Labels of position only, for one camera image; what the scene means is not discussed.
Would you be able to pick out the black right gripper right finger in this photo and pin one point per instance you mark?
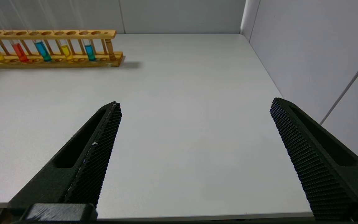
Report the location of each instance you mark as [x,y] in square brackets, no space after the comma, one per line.
[328,168]

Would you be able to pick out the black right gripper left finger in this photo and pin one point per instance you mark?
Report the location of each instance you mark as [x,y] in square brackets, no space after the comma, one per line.
[57,177]

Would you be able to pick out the wooden test tube rack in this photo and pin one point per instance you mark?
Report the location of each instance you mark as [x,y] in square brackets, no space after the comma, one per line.
[73,63]

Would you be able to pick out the blue-green liquid test tube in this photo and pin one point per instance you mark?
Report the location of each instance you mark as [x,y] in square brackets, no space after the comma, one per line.
[43,51]
[89,52]

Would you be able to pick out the red liquid test tube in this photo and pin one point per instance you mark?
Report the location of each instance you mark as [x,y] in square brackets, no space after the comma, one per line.
[20,52]

